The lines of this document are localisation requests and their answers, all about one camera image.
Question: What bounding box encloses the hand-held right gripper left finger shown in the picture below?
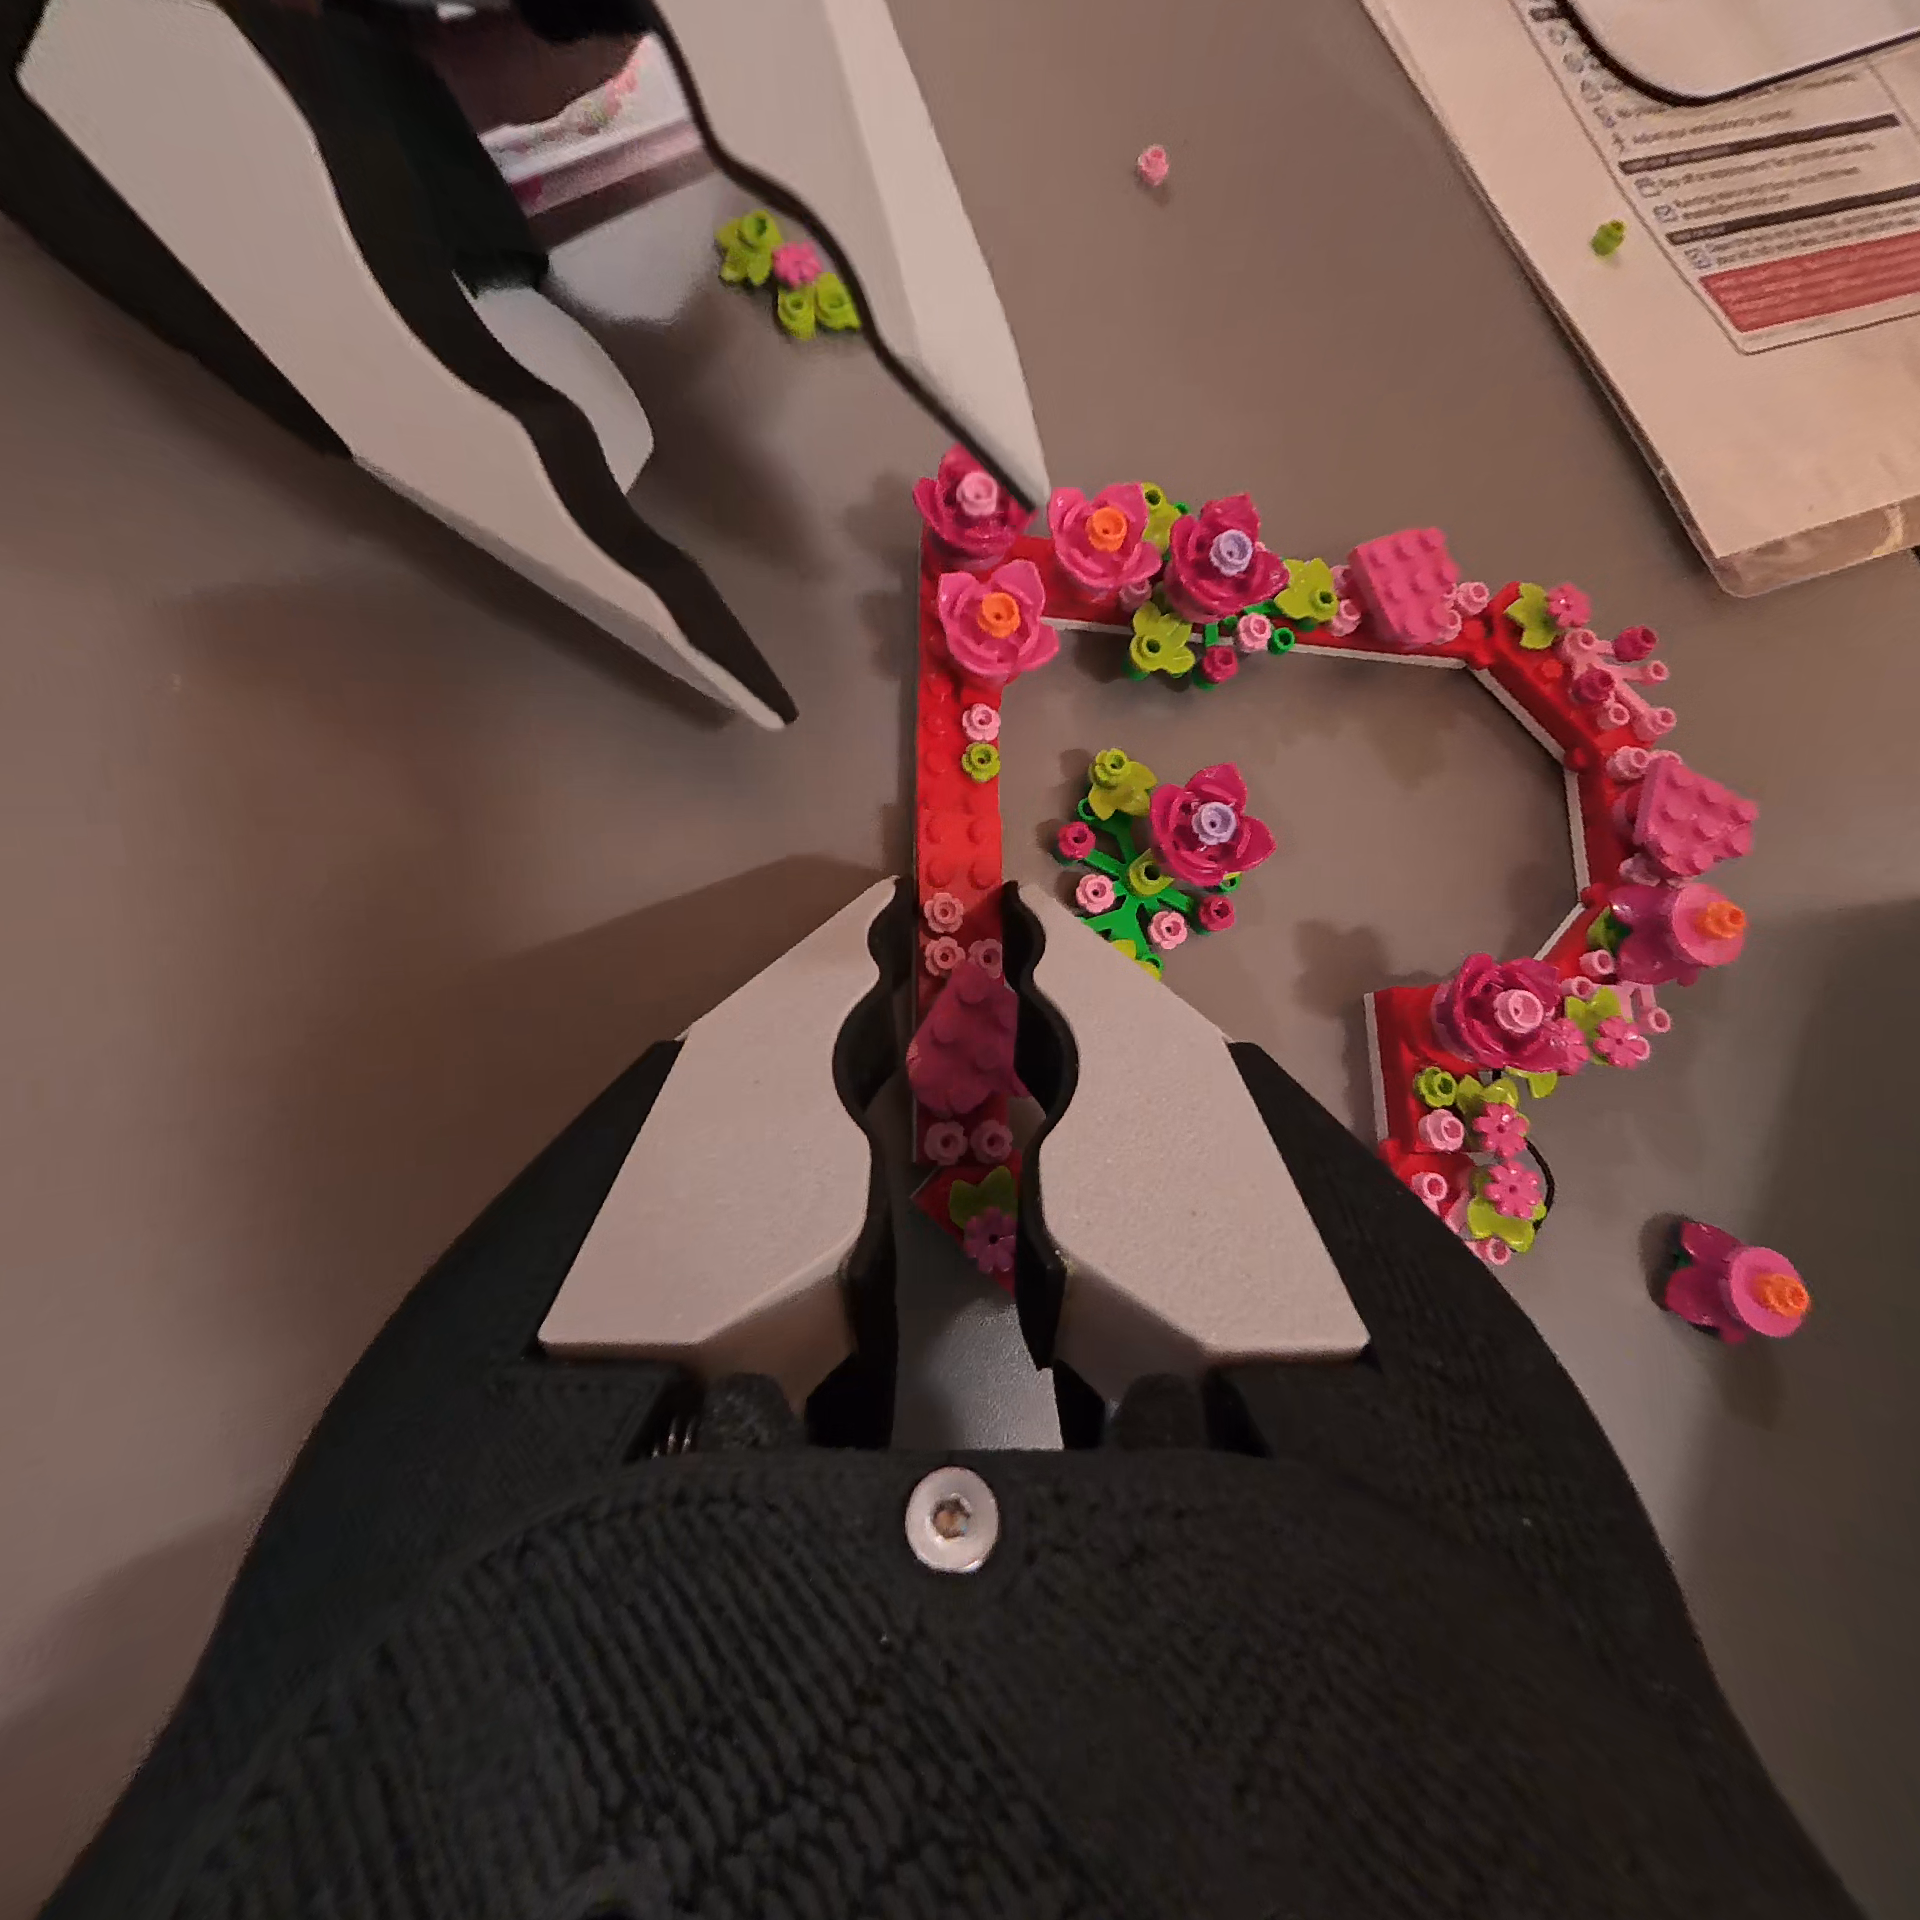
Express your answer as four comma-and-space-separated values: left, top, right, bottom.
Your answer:
537, 874, 920, 1370

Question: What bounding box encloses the red lego heart frame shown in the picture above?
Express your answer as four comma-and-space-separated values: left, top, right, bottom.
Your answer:
906, 443, 1759, 1280

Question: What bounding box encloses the loose magenta lego flower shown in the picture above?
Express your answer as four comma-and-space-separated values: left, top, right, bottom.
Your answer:
1661, 1219, 1815, 1347

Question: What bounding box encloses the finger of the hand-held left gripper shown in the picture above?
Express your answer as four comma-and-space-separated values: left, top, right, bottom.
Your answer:
15, 0, 800, 732
650, 0, 1054, 511

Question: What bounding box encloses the lego rose on green plant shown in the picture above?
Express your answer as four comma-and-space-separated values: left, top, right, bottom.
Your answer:
1054, 747, 1279, 975

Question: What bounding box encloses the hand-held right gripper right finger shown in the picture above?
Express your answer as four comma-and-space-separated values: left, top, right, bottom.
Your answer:
1001, 880, 1374, 1372

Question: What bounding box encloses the lime lego leaves pink flower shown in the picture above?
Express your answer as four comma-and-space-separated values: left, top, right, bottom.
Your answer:
712, 210, 864, 343

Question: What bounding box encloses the lego instruction booklet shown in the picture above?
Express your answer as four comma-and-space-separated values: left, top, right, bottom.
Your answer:
479, 32, 663, 196

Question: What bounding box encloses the printed paper sheet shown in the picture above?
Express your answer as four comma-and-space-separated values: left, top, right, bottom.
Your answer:
1362, 0, 1920, 357

